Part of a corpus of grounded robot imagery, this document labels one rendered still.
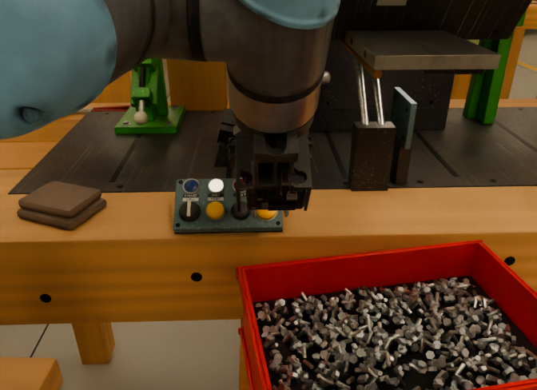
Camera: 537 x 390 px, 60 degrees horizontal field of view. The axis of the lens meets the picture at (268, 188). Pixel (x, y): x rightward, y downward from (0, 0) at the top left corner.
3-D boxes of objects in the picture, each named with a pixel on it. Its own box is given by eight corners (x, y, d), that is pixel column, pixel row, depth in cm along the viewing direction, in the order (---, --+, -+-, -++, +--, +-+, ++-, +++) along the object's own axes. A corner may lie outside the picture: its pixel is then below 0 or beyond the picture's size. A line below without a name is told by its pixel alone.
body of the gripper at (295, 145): (234, 215, 47) (228, 152, 37) (235, 144, 51) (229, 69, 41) (309, 213, 48) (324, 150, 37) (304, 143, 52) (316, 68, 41)
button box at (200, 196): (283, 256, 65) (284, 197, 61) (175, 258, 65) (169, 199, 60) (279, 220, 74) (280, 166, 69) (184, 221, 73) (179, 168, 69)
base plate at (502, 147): (669, 193, 79) (674, 181, 78) (9, 204, 75) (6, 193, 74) (535, 114, 116) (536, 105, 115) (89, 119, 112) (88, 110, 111)
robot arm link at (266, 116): (226, 29, 37) (328, 29, 37) (229, 69, 41) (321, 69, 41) (225, 105, 34) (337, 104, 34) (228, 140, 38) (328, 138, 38)
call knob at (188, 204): (199, 220, 63) (197, 216, 62) (180, 220, 63) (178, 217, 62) (200, 203, 64) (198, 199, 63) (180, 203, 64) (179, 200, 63)
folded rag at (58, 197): (109, 206, 70) (105, 189, 69) (70, 232, 64) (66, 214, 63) (57, 194, 74) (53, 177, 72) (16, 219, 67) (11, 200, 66)
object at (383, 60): (495, 78, 60) (501, 54, 58) (371, 79, 59) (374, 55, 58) (406, 30, 94) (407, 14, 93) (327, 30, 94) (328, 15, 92)
